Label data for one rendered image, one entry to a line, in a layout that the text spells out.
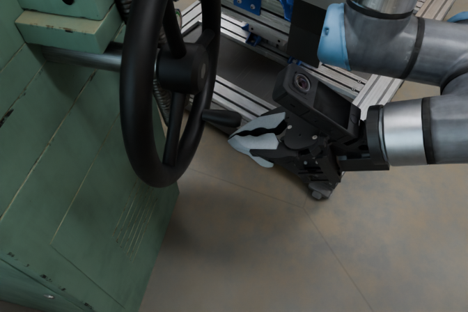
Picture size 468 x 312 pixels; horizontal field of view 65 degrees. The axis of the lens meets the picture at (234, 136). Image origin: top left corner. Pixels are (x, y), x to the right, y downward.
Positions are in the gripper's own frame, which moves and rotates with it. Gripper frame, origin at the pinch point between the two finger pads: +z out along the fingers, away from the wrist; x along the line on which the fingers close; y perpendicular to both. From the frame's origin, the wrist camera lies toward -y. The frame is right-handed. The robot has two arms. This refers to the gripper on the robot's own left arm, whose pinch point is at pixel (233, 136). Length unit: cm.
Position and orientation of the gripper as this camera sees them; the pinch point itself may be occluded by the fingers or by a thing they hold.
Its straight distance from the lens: 52.6
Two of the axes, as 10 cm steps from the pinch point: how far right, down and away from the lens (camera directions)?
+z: -8.4, 0.8, 5.4
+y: 4.7, 6.0, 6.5
